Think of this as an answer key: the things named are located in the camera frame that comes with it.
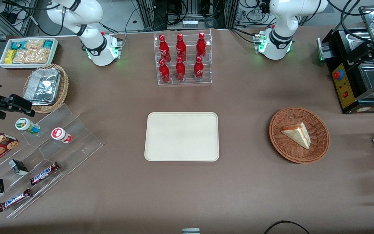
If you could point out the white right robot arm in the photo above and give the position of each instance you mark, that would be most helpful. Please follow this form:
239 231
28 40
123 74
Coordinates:
94 44

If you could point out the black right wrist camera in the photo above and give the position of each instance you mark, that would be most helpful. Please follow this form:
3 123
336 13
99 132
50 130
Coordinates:
21 104

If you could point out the red cola bottle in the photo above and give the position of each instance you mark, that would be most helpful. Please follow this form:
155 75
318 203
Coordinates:
180 45
163 47
164 73
199 71
201 45
180 71

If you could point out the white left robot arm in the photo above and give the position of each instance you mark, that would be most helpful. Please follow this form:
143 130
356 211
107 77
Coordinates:
279 35

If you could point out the snickers bar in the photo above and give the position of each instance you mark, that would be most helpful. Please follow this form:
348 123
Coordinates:
14 200
44 173

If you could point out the clear acrylic bottle rack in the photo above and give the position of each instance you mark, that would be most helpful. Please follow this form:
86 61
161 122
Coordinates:
187 83

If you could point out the aluminium foil trays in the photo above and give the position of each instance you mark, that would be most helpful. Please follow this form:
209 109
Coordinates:
42 87

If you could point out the cream rectangular tray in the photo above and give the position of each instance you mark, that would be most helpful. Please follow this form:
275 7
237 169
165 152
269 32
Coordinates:
180 136

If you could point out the triangular sandwich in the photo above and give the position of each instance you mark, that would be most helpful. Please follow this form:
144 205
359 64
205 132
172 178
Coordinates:
299 135

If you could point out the clear acrylic stepped stand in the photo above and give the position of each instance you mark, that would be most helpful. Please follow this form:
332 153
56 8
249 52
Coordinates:
76 146

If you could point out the aluminium frame rack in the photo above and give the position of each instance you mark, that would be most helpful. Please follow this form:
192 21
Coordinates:
148 14

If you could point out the white power strip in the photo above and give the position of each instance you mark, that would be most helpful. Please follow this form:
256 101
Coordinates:
189 23

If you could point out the teal snack packet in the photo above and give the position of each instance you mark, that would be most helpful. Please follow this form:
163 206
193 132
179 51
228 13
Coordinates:
18 45
48 44

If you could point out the black food warmer machine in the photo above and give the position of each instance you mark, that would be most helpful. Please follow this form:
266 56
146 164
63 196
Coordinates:
346 87

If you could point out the grey object at table edge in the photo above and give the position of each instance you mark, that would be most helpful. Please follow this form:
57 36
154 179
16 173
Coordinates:
191 231

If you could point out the green lid yogurt cup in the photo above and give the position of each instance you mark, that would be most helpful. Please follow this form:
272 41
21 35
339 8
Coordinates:
26 125

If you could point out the white snack bin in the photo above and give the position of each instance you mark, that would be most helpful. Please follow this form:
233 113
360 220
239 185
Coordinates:
2 64

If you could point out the clear cracker packet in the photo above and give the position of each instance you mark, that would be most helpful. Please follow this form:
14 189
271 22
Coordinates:
34 44
41 56
23 57

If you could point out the red lid yogurt cup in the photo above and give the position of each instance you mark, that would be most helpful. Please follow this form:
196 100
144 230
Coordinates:
60 134

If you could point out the light wicker basket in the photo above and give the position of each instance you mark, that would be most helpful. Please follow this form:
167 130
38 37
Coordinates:
64 87

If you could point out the round brown wicker basket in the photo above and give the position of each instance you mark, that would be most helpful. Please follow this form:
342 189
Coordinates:
291 152

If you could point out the yellow snack packet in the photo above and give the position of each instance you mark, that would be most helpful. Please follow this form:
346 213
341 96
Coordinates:
10 57

